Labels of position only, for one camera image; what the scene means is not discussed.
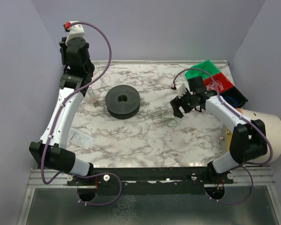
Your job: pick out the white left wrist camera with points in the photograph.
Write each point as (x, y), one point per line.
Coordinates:
(75, 31)

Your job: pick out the black cable spool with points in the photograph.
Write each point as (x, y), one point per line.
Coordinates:
(123, 102)

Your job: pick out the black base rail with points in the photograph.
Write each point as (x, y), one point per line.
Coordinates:
(150, 181)

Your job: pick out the white paper label packet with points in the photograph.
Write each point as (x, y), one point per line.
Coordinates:
(80, 139)

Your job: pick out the black plastic bin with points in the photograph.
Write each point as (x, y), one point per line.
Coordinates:
(234, 97)

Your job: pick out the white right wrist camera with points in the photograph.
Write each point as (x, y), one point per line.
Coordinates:
(180, 88)

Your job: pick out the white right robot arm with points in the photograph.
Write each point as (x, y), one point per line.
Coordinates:
(248, 140)

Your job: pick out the large white cylinder bucket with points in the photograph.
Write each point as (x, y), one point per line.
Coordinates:
(273, 131)

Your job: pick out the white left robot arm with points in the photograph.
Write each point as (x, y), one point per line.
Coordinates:
(50, 150)

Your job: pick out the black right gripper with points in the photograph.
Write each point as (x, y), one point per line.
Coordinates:
(182, 102)

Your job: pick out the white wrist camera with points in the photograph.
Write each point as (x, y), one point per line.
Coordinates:
(75, 31)
(180, 88)

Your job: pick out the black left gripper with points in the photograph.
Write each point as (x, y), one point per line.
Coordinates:
(62, 50)

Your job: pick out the red plastic bin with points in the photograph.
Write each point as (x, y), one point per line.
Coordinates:
(223, 83)

